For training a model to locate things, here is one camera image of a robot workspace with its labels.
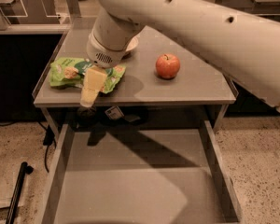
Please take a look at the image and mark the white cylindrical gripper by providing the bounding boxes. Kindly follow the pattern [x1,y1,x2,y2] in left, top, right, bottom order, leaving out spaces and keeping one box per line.
[80,8,144,107]

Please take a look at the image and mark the red apple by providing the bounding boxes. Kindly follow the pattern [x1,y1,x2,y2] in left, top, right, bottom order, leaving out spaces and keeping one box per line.
[155,53,180,79]

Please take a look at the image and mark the green rice chip bag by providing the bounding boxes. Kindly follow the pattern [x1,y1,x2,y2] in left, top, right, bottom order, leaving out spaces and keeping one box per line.
[49,57,126,94]

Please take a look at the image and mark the grey open top drawer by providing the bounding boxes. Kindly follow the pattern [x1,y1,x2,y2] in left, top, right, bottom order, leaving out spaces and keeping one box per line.
[35,120,244,224]

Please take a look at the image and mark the black floor cable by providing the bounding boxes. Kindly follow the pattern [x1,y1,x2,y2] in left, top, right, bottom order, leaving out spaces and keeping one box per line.
[36,120,58,174]

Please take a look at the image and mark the clear acrylic barrier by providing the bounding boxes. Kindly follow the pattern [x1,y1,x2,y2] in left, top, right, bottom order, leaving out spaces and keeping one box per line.
[0,0,280,31]

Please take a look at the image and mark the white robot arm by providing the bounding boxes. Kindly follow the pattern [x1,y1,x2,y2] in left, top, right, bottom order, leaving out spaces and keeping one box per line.
[86,0,280,113]

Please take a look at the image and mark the black pole on floor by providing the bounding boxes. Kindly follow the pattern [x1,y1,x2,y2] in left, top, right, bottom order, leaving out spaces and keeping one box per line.
[6,161,34,224]

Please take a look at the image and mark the grey cabinet with counter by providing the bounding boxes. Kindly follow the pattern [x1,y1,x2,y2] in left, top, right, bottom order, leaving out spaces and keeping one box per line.
[34,17,237,127]

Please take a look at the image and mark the white label tag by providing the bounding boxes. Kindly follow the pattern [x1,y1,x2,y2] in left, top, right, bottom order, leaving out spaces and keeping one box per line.
[105,106,124,120]

